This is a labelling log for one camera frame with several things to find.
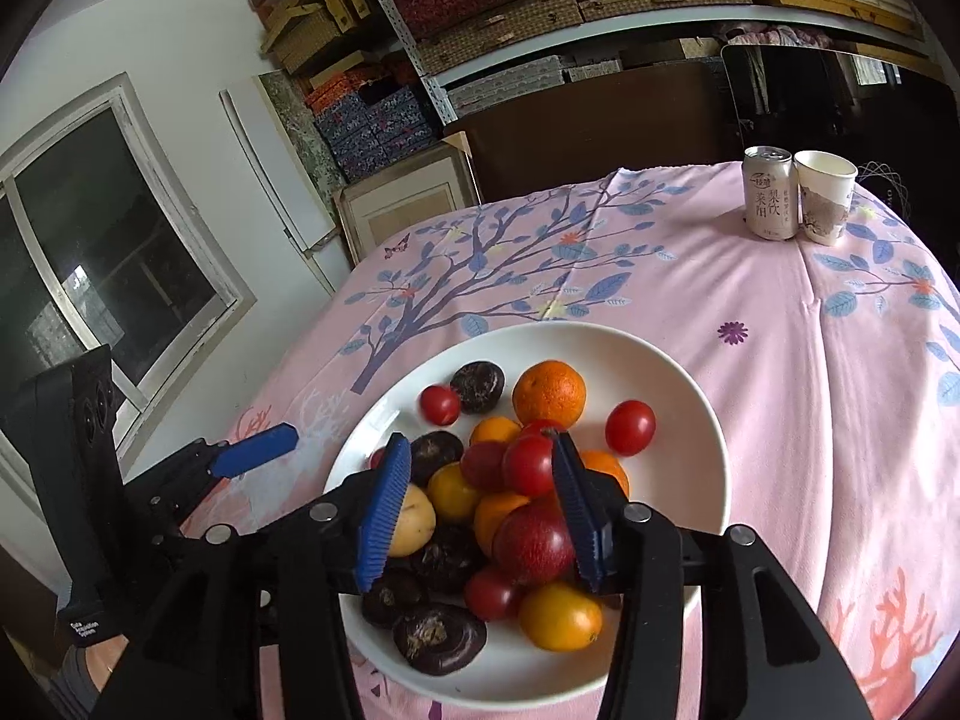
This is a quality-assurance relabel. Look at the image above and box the pink printed tablecloth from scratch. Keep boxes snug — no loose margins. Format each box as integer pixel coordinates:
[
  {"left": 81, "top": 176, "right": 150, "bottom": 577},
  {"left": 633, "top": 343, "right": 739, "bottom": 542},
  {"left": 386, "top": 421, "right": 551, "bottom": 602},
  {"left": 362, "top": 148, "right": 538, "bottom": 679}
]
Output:
[{"left": 180, "top": 157, "right": 960, "bottom": 720}]

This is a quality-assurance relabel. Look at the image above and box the dark water chestnut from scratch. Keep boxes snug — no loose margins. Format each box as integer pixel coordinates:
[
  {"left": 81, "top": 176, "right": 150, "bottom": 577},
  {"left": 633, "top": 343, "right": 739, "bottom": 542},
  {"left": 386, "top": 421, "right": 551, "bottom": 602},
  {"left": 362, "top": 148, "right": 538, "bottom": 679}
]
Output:
[
  {"left": 361, "top": 567, "right": 430, "bottom": 629},
  {"left": 450, "top": 361, "right": 506, "bottom": 415},
  {"left": 394, "top": 602, "right": 487, "bottom": 677},
  {"left": 409, "top": 523, "right": 488, "bottom": 593},
  {"left": 409, "top": 430, "right": 465, "bottom": 487}
]

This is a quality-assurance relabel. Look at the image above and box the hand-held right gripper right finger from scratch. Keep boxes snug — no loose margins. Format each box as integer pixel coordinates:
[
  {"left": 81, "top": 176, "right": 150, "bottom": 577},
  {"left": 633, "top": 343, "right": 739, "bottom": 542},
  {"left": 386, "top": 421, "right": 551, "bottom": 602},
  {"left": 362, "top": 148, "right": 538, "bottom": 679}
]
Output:
[{"left": 551, "top": 431, "right": 875, "bottom": 720}]

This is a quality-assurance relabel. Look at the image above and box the white metal shelf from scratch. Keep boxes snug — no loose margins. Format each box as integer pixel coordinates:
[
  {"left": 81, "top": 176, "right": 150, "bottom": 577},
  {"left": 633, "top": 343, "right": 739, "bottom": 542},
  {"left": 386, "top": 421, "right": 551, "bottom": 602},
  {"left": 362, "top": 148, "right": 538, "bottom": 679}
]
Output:
[{"left": 341, "top": 0, "right": 931, "bottom": 128}]

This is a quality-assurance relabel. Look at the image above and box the white leaning board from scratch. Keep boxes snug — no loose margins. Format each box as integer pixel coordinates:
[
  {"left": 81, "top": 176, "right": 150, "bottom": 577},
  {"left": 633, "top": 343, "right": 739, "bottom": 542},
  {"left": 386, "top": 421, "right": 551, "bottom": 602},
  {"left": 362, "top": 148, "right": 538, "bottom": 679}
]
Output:
[{"left": 219, "top": 75, "right": 338, "bottom": 293}]

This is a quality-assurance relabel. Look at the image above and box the stack of woven boxes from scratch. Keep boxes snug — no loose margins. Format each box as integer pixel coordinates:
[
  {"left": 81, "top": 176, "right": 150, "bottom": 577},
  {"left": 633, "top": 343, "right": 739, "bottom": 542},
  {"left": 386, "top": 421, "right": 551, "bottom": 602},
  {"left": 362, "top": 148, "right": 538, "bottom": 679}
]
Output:
[{"left": 360, "top": 0, "right": 758, "bottom": 80}]

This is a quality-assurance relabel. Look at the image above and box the yellow passion fruit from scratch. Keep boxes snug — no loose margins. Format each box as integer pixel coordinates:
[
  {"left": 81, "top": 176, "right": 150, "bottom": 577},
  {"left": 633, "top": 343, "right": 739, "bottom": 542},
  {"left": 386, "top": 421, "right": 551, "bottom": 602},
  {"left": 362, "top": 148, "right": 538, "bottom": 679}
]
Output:
[{"left": 386, "top": 484, "right": 437, "bottom": 558}]

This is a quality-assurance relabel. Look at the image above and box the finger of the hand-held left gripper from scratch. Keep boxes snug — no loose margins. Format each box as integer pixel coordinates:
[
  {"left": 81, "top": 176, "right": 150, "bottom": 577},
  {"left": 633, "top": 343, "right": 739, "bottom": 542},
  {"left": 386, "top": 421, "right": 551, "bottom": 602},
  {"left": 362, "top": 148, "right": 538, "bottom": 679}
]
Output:
[{"left": 180, "top": 422, "right": 301, "bottom": 482}]

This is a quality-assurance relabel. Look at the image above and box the white framed window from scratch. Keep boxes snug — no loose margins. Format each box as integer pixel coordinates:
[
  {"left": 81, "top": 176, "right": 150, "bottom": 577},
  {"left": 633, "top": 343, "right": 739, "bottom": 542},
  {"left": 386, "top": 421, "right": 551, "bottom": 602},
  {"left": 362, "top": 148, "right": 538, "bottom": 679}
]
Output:
[{"left": 0, "top": 71, "right": 260, "bottom": 466}]

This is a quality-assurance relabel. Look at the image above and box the stack of yellow woven cases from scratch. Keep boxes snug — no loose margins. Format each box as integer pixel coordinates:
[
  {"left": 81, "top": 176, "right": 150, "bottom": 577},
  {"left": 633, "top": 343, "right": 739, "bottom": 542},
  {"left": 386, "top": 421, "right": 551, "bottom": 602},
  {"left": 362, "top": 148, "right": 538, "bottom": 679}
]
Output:
[{"left": 251, "top": 0, "right": 376, "bottom": 76}]

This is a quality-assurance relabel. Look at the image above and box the stack of blue patterned boxes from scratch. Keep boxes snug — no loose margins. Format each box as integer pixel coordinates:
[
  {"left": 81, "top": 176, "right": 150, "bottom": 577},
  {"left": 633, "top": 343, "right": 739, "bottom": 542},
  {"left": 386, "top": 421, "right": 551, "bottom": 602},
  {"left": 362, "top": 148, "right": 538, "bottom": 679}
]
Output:
[{"left": 304, "top": 67, "right": 440, "bottom": 185}]

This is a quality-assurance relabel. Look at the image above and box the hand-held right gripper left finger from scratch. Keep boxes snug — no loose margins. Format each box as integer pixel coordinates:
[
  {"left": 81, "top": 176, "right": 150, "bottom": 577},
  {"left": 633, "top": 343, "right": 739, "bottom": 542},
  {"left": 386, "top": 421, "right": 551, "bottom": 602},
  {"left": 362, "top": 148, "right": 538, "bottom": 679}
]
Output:
[{"left": 97, "top": 433, "right": 413, "bottom": 720}]

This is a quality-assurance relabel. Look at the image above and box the white drink can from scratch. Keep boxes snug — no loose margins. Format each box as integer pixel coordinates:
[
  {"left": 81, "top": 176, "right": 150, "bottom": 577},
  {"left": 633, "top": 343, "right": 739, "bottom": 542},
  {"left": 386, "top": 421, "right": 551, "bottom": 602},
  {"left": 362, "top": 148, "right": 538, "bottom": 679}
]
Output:
[{"left": 743, "top": 145, "right": 800, "bottom": 242}]

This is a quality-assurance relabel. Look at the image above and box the red passion fruit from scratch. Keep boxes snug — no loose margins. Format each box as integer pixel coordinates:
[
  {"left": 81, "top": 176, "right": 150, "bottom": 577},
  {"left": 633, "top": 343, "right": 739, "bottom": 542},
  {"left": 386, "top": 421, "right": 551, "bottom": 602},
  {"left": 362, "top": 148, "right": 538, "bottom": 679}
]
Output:
[{"left": 492, "top": 502, "right": 577, "bottom": 587}]

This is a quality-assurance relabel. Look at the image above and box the grey marbled board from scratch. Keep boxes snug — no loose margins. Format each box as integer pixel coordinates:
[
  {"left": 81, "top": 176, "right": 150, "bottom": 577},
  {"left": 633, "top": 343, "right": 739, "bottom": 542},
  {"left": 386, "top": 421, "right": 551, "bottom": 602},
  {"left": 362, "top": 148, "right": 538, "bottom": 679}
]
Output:
[{"left": 259, "top": 71, "right": 353, "bottom": 222}]

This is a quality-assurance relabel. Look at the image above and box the person's left forearm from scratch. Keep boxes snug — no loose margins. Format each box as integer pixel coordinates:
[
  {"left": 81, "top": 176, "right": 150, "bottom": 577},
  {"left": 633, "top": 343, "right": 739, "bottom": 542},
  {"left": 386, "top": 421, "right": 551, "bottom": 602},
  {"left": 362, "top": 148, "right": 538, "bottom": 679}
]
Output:
[{"left": 49, "top": 634, "right": 136, "bottom": 720}]

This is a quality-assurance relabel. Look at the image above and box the brown wooden cabinet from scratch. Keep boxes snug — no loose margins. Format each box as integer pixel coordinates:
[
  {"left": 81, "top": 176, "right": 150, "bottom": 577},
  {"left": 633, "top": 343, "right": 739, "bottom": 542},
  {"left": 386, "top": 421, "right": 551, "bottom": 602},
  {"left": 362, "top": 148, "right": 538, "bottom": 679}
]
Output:
[{"left": 442, "top": 60, "right": 740, "bottom": 200}]

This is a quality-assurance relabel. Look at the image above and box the beige framed panel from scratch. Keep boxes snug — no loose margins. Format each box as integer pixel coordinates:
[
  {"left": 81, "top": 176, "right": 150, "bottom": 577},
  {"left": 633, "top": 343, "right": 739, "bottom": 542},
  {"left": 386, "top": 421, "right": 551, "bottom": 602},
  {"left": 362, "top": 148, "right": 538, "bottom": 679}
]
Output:
[{"left": 332, "top": 142, "right": 481, "bottom": 263}]

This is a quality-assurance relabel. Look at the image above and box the white oval plate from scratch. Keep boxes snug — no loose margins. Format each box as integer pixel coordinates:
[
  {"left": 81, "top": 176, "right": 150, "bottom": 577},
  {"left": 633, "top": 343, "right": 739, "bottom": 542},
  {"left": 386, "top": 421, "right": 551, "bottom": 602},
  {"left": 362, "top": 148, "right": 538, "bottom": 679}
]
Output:
[{"left": 322, "top": 321, "right": 731, "bottom": 712}]

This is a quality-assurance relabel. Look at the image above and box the white paper cup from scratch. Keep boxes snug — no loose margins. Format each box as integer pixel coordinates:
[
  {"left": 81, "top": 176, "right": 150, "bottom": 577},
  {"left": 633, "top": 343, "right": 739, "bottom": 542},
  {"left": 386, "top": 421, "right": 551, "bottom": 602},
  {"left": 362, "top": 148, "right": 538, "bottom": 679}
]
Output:
[{"left": 793, "top": 150, "right": 858, "bottom": 247}]

